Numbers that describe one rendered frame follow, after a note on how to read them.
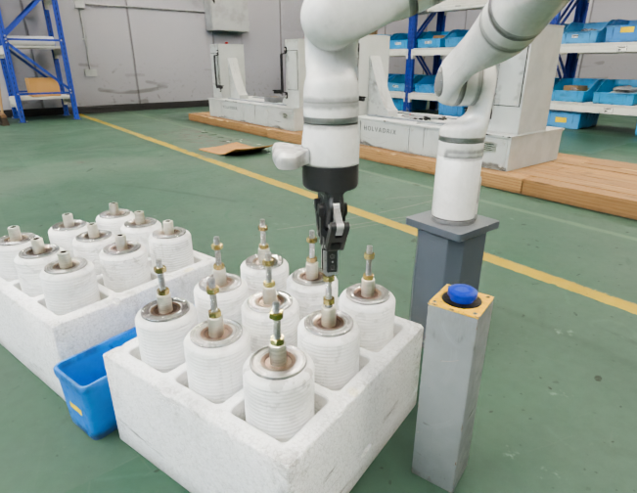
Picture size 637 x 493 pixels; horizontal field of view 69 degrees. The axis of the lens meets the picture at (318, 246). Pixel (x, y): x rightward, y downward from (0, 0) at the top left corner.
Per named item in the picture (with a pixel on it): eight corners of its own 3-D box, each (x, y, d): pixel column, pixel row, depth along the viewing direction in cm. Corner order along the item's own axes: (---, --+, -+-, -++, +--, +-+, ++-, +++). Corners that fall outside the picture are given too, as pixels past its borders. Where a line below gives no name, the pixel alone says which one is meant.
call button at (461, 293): (452, 292, 67) (454, 280, 66) (479, 300, 65) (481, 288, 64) (441, 303, 64) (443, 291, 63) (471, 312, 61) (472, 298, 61)
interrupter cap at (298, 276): (308, 266, 90) (308, 263, 90) (340, 276, 86) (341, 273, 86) (283, 280, 85) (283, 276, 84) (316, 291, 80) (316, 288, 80)
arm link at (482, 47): (483, -18, 69) (545, -18, 69) (429, 70, 95) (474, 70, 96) (487, 41, 68) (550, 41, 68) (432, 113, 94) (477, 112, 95)
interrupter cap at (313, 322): (304, 312, 74) (304, 308, 73) (352, 312, 74) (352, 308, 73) (302, 338, 67) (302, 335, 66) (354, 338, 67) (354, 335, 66)
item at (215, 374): (185, 449, 70) (171, 349, 64) (207, 406, 79) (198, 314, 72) (246, 457, 69) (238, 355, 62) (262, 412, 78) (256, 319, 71)
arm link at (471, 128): (485, 57, 94) (475, 142, 100) (439, 57, 93) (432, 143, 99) (506, 56, 85) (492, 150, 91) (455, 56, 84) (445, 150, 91)
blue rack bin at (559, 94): (568, 98, 506) (572, 77, 498) (606, 100, 478) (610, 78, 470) (545, 100, 477) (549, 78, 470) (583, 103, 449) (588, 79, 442)
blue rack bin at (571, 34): (578, 45, 486) (583, 22, 478) (618, 44, 458) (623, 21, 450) (556, 44, 457) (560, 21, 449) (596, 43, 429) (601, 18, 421)
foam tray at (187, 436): (266, 338, 111) (262, 271, 104) (416, 404, 90) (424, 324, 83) (119, 439, 81) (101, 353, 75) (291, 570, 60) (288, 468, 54)
